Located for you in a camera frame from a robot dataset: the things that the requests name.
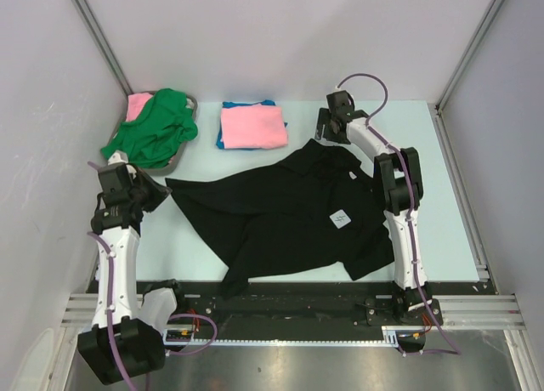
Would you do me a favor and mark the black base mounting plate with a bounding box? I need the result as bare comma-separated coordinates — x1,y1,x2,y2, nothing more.
87,281,496,341

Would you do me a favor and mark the pink t shirt in tray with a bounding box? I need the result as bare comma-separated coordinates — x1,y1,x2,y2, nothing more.
125,93,153,122

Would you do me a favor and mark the grey laundry tray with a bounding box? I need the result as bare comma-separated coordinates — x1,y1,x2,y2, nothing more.
110,91,199,176

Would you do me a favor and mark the green t shirt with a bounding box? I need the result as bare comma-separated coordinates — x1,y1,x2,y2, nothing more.
99,88,200,169

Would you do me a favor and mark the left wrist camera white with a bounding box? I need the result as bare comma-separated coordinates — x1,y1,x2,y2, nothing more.
107,150,129,166

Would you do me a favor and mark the folded pink t shirt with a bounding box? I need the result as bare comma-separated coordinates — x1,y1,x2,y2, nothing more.
219,104,290,150

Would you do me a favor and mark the left aluminium frame post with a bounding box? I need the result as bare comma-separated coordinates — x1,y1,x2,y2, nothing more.
71,0,133,96

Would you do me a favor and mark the right aluminium frame post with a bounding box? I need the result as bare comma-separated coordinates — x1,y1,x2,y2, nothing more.
436,0,516,111

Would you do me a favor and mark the black polo shirt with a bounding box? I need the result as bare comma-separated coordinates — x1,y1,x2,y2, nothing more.
166,140,394,299

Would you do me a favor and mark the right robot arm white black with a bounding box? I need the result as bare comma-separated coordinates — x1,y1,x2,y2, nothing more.
315,88,439,326

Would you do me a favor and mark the grey slotted cable duct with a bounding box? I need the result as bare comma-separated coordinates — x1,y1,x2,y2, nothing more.
162,326,427,349

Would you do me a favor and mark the aluminium frame post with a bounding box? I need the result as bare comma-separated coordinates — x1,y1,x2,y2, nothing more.
71,0,133,96
436,0,516,111

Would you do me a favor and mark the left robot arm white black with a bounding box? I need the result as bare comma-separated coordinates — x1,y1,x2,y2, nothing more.
77,161,188,389

